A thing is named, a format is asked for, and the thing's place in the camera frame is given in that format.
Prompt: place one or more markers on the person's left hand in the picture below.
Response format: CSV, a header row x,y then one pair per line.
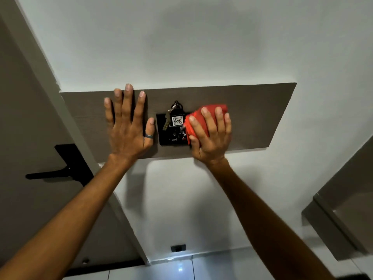
x,y
125,134

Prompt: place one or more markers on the person's right hand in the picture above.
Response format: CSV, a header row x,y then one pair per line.
x,y
211,142

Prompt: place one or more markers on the person's left middle finger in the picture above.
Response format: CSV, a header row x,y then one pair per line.
x,y
128,100

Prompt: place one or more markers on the person's left thumb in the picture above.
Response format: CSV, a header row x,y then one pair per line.
x,y
149,129

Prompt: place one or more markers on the person's left little finger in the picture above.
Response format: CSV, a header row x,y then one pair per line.
x,y
108,110

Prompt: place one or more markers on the person's right thumb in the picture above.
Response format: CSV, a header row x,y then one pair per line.
x,y
195,129

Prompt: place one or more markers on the person's right middle finger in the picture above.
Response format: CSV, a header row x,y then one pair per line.
x,y
220,119

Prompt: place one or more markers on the red cleaning cloth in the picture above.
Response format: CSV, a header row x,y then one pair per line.
x,y
194,113

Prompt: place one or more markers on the person's left forearm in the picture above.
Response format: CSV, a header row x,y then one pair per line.
x,y
72,215

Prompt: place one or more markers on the person's right forearm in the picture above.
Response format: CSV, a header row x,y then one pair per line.
x,y
262,224

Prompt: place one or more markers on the brass keys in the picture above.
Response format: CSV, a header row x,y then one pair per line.
x,y
166,121

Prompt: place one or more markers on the white key tag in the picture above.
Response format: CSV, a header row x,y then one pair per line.
x,y
177,121

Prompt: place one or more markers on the small door stop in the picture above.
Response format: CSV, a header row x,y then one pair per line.
x,y
85,261

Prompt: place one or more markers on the black key switch plate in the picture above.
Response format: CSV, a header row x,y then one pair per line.
x,y
169,138

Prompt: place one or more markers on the brown wooden wall panel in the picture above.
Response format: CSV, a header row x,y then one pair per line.
x,y
256,119

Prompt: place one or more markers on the black wall outlet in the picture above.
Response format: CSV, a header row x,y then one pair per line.
x,y
178,248

